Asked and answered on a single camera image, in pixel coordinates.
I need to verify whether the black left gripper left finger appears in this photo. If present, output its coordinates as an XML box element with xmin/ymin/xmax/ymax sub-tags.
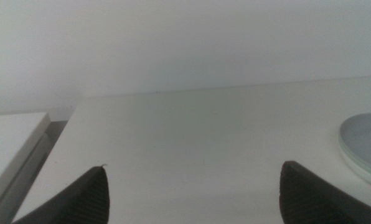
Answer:
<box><xmin>12</xmin><ymin>164</ymin><xmax>111</xmax><ymax>224</ymax></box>

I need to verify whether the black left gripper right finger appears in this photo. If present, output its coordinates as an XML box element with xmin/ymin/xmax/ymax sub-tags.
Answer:
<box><xmin>279</xmin><ymin>160</ymin><xmax>371</xmax><ymax>224</ymax></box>

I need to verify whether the pale green shallow bowl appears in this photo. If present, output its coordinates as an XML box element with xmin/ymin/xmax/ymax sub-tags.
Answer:
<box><xmin>337</xmin><ymin>133</ymin><xmax>371</xmax><ymax>185</ymax></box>

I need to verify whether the grey shallow bowl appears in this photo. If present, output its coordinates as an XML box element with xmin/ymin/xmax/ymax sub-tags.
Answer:
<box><xmin>339</xmin><ymin>112</ymin><xmax>371</xmax><ymax>179</ymax></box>

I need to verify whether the white shallow bowl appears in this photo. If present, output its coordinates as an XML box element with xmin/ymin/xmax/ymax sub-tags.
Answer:
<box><xmin>342</xmin><ymin>152</ymin><xmax>371</xmax><ymax>192</ymax></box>

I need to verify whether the white side table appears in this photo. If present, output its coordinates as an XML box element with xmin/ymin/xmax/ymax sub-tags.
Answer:
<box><xmin>0</xmin><ymin>111</ymin><xmax>52</xmax><ymax>224</ymax></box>

